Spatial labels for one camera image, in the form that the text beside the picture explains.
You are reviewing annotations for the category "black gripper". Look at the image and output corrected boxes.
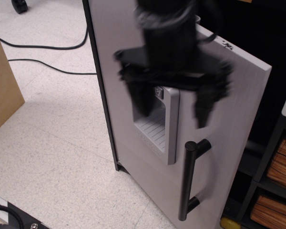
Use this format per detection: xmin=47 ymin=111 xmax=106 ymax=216
xmin=114 ymin=21 xmax=232 ymax=128

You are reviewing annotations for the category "upper woven wooden basket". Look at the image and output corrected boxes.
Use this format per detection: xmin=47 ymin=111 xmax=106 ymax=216
xmin=266 ymin=137 xmax=286 ymax=187

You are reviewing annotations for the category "lower woven wooden basket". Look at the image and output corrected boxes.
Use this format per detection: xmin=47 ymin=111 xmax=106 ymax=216
xmin=250 ymin=195 xmax=286 ymax=229

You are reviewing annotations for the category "lower black floor cable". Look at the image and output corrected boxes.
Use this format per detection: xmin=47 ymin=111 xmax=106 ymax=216
xmin=8 ymin=58 xmax=97 ymax=75

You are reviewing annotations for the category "brown wooden board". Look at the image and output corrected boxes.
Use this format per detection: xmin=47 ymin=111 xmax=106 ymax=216
xmin=0 ymin=42 xmax=25 ymax=127

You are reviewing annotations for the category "black fridge door handle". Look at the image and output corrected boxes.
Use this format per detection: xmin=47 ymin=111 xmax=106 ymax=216
xmin=178 ymin=139 xmax=212 ymax=221

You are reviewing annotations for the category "black caster wheel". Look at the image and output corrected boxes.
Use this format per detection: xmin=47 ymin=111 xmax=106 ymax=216
xmin=11 ymin=0 xmax=28 ymax=14

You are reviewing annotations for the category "dark grey fridge cabinet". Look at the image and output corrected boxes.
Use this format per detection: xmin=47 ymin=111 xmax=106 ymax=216
xmin=83 ymin=0 xmax=286 ymax=229

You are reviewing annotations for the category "black braided cable sleeve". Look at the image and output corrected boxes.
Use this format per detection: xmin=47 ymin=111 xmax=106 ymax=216
xmin=0 ymin=205 xmax=29 ymax=229

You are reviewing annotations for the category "black metal base plate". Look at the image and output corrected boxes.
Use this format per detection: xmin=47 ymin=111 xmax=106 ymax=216
xmin=8 ymin=202 xmax=51 ymax=229

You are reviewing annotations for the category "woven wooden basket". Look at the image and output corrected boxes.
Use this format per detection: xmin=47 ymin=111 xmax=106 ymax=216
xmin=250 ymin=195 xmax=286 ymax=229
xmin=266 ymin=137 xmax=286 ymax=187

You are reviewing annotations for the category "black floor cable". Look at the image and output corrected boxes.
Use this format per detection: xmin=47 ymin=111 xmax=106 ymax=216
xmin=0 ymin=26 xmax=89 ymax=50
xmin=8 ymin=58 xmax=97 ymax=75

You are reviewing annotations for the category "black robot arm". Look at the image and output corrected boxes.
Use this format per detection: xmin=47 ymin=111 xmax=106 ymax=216
xmin=114 ymin=0 xmax=232 ymax=128

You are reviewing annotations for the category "yellow toy on floor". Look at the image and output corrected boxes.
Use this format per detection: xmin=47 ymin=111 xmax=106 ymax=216
xmin=220 ymin=217 xmax=242 ymax=229

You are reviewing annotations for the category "upper black floor cable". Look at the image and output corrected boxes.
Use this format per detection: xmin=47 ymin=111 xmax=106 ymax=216
xmin=0 ymin=26 xmax=89 ymax=50

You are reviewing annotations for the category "grey toy fridge door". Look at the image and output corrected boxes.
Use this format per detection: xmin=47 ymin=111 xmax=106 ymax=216
xmin=83 ymin=0 xmax=271 ymax=229

